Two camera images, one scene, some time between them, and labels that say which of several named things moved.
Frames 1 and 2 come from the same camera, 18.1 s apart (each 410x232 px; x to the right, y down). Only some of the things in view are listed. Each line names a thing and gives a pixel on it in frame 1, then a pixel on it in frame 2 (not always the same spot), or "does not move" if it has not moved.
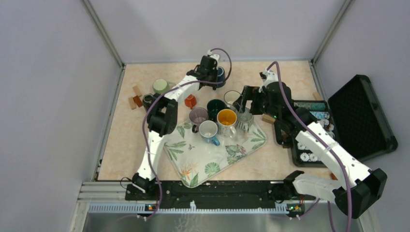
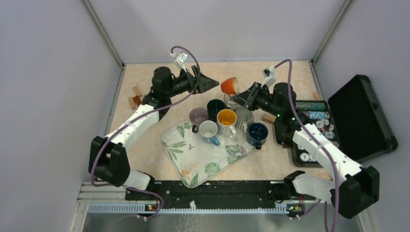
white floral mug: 226,121 does not move
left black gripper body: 212,74 -> 183,83
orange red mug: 190,101 -> 230,86
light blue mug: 208,130 does not move
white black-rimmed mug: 229,97 does not move
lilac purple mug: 197,116 does not move
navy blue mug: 221,77 -> 256,134
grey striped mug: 244,121 does not move
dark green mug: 213,106 does not move
